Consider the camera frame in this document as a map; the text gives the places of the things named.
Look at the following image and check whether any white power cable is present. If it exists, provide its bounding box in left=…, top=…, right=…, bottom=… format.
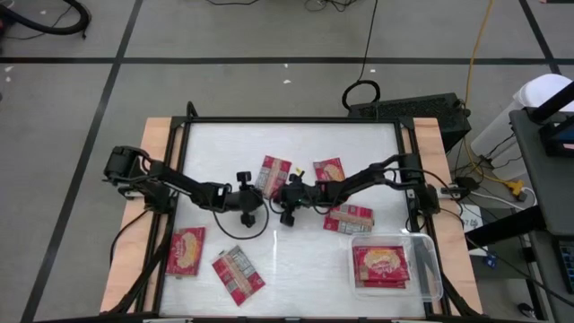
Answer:
left=468, top=186, right=537, bottom=212

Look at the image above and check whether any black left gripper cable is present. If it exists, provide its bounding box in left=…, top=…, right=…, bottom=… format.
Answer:
left=213, top=204, right=271, bottom=241

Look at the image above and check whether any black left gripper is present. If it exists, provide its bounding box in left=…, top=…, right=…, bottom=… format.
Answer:
left=223, top=170, right=265, bottom=229

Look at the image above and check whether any white plastic bin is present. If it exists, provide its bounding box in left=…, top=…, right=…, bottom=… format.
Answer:
left=470, top=74, right=574, bottom=180

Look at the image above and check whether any clear plastic bin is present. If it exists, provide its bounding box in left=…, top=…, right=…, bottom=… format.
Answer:
left=347, top=231, right=444, bottom=302

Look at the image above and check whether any white paper sheet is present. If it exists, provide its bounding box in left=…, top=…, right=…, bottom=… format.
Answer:
left=459, top=204, right=484, bottom=234

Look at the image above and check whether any black diagonal frame brace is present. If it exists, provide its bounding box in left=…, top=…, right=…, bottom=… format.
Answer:
left=465, top=205, right=546, bottom=250

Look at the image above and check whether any black table frame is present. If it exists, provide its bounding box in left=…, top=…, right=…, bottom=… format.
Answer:
left=134, top=115, right=454, bottom=322

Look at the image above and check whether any thick black hose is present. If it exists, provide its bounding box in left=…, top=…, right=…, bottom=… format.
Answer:
left=0, top=0, right=92, bottom=37

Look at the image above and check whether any red popcorn bag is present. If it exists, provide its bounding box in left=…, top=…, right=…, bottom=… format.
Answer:
left=322, top=204, right=375, bottom=235
left=165, top=226, right=206, bottom=277
left=212, top=245, right=266, bottom=308
left=355, top=278, right=407, bottom=289
left=312, top=157, right=346, bottom=183
left=352, top=245, right=412, bottom=283
left=255, top=155, right=292, bottom=200

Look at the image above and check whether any yellow hanging cable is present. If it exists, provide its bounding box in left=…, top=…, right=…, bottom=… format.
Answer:
left=464, top=0, right=526, bottom=201

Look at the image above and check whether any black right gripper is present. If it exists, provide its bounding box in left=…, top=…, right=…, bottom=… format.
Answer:
left=275, top=170, right=323, bottom=228

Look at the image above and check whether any wooden side board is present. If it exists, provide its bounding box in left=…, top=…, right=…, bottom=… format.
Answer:
left=412, top=117, right=483, bottom=315
left=100, top=117, right=185, bottom=313

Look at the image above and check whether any black equipment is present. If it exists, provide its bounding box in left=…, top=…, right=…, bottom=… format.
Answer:
left=528, top=80, right=574, bottom=158

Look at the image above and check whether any black perforated computer case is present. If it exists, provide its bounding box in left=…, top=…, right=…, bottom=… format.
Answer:
left=348, top=92, right=472, bottom=152

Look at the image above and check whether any grey side table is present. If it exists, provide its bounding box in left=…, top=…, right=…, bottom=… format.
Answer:
left=509, top=107, right=574, bottom=239

